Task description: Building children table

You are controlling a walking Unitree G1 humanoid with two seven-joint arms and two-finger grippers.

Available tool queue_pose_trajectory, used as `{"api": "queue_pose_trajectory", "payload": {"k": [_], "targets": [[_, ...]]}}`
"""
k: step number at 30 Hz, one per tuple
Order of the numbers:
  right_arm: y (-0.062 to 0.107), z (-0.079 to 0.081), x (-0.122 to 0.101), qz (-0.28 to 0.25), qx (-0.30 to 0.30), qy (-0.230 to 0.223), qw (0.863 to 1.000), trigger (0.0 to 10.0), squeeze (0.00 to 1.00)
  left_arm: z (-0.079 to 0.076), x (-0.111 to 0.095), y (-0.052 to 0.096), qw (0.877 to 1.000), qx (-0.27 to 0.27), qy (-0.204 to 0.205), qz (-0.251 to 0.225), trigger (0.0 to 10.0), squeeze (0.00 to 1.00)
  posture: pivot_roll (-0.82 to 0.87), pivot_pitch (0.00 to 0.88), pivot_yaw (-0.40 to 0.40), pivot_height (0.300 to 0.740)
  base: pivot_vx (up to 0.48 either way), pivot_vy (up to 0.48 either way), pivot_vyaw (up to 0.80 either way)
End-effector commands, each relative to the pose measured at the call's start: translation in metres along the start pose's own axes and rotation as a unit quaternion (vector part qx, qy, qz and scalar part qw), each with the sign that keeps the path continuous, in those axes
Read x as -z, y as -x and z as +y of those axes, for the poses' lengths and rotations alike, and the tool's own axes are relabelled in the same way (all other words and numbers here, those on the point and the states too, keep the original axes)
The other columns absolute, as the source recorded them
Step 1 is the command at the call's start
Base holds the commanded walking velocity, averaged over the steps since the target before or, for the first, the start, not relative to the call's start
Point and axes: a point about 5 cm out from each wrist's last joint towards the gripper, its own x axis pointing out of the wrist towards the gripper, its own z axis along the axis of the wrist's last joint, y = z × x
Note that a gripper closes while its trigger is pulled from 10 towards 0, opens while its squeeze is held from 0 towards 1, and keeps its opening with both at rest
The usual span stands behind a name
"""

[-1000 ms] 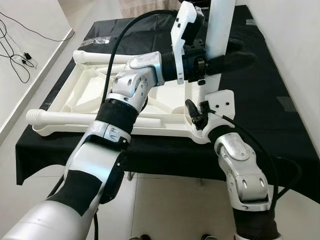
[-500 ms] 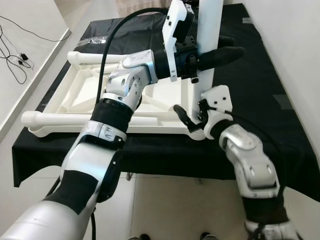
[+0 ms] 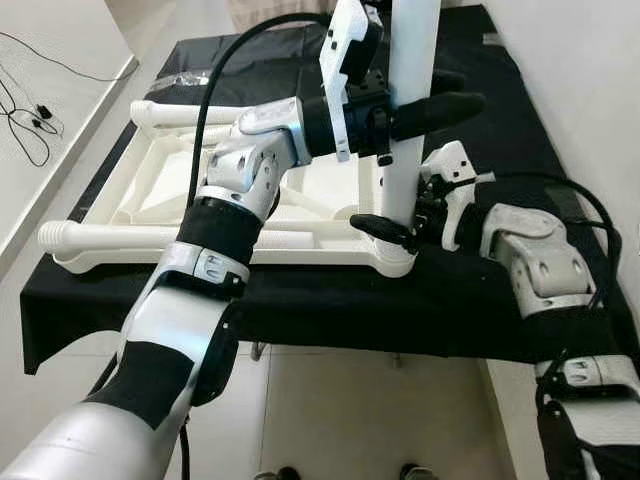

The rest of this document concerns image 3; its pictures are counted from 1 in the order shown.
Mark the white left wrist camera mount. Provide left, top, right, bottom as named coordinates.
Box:
left=318, top=0, right=385, bottom=163

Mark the beige cloth covered table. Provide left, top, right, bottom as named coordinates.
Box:
left=228, top=0, right=336, bottom=29

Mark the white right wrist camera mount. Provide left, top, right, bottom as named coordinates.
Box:
left=420, top=140, right=498, bottom=253

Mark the black table cloth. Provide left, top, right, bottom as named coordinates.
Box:
left=20, top=5, right=633, bottom=376

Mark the black wall cable tangle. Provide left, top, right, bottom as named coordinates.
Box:
left=0, top=30, right=111, bottom=169

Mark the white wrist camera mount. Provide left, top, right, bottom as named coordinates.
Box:
left=420, top=140, right=498, bottom=253
left=318, top=0, right=385, bottom=163

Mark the crumpled clear tape patch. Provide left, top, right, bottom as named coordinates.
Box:
left=150, top=72, right=216, bottom=91

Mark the white plastic table top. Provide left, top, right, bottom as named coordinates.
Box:
left=50, top=100, right=419, bottom=279

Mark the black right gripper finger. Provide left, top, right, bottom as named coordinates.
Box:
left=350, top=212, right=419, bottom=253

